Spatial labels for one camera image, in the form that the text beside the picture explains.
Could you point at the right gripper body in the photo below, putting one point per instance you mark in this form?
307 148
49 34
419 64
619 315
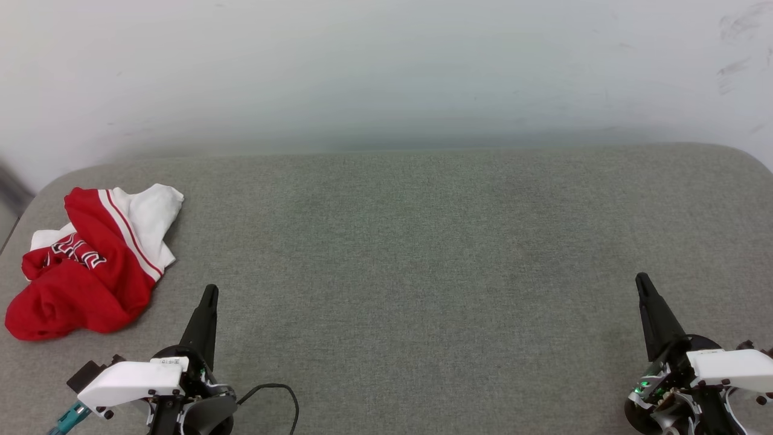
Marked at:
670 399

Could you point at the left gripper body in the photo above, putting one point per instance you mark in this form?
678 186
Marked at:
208 417

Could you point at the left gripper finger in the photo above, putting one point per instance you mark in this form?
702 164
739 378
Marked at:
202 329

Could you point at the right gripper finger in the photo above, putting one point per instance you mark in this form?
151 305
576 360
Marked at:
659 323

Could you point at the red and white basketball jersey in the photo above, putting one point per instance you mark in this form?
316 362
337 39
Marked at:
90 290

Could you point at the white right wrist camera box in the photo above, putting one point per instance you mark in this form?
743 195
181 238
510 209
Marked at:
734 365

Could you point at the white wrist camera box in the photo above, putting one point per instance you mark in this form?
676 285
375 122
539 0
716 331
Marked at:
734 365
130 380

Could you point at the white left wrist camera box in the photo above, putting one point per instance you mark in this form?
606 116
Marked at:
130 380

